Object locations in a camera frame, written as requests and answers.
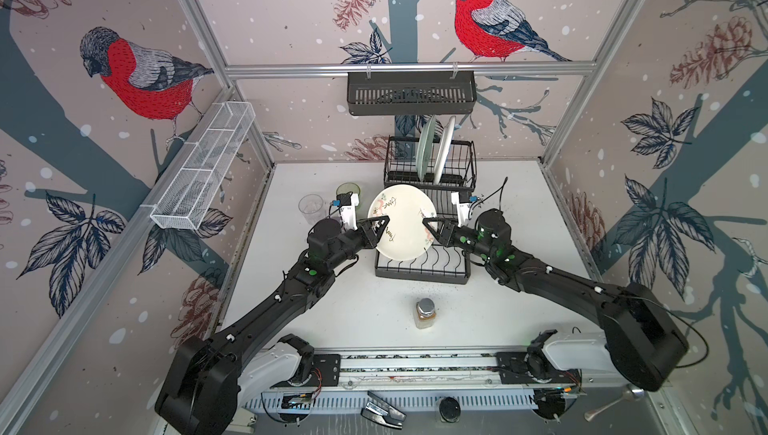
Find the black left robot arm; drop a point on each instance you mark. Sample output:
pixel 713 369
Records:
pixel 200 394

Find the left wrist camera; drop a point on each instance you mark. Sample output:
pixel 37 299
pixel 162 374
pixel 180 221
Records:
pixel 347 203

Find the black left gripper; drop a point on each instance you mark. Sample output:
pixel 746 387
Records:
pixel 370 235

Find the pale green plate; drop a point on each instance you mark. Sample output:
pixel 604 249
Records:
pixel 424 148

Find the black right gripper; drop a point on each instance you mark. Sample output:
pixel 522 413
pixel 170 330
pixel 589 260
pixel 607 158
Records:
pixel 445 235

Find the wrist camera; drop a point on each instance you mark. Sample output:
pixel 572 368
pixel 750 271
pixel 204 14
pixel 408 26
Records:
pixel 463 203
pixel 347 203

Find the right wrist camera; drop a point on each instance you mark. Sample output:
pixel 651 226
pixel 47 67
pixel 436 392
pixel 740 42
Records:
pixel 463 203

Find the spice jar silver lid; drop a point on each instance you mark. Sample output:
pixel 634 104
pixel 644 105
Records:
pixel 425 313

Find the black stapler centre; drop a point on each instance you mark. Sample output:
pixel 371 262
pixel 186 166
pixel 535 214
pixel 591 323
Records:
pixel 382 413

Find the round black cap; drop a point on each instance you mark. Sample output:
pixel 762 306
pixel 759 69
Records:
pixel 449 410

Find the black hanging wall basket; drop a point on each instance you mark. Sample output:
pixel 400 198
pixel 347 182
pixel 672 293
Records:
pixel 411 93

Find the white wire mesh shelf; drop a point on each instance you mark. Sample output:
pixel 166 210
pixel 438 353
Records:
pixel 186 201

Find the white plate blue rim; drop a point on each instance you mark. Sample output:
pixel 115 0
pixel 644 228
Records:
pixel 443 150

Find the green glass tumbler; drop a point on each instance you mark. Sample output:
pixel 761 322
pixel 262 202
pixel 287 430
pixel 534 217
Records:
pixel 348 188

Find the metal spoon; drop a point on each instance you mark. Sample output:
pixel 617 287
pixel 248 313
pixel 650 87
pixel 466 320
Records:
pixel 629 393

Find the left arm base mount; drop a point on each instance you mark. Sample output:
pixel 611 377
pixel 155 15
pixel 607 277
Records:
pixel 323 371

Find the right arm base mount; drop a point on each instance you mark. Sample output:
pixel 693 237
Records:
pixel 518 368

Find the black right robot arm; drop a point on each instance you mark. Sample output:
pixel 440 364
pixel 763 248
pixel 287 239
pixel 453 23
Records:
pixel 643 342

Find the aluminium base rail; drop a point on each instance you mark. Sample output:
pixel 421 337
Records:
pixel 432 369

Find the clear glass tumbler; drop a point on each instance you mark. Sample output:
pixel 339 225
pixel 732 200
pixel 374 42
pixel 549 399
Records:
pixel 313 208

